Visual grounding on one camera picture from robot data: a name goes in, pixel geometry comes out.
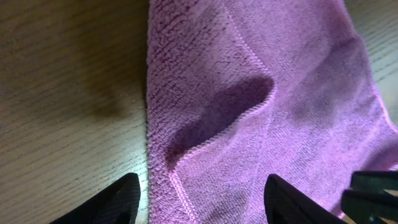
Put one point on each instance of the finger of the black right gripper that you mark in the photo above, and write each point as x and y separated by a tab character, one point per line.
363	207
374	181

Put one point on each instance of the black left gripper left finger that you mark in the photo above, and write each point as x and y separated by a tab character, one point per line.
116	204

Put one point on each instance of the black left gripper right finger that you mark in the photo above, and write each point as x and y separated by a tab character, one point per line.
284	204

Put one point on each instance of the purple microfiber cloth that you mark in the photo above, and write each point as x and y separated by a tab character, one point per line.
239	90

